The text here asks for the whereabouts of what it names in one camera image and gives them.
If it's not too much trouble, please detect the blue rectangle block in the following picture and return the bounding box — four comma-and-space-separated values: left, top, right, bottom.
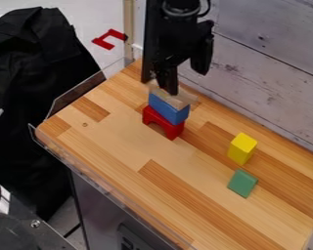
147, 93, 193, 127

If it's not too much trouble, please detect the plain wooden rectangle block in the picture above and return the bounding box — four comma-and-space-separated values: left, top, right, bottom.
146, 79, 201, 110

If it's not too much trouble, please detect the red arch block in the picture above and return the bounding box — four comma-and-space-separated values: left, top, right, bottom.
140, 104, 187, 142

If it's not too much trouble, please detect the green block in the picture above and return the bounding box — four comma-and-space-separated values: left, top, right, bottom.
225, 168, 260, 199

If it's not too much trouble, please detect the yellow block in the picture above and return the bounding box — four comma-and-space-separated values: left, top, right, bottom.
225, 132, 260, 166

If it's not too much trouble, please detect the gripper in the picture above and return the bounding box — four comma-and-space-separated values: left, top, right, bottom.
139, 0, 217, 97

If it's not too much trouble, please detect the black bag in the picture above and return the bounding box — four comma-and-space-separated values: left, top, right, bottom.
0, 6, 108, 223

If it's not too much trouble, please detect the red clamp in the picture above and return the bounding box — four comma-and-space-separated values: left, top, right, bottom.
89, 28, 129, 51

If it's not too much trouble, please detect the wooden post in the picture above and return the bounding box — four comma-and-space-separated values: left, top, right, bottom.
122, 0, 137, 67

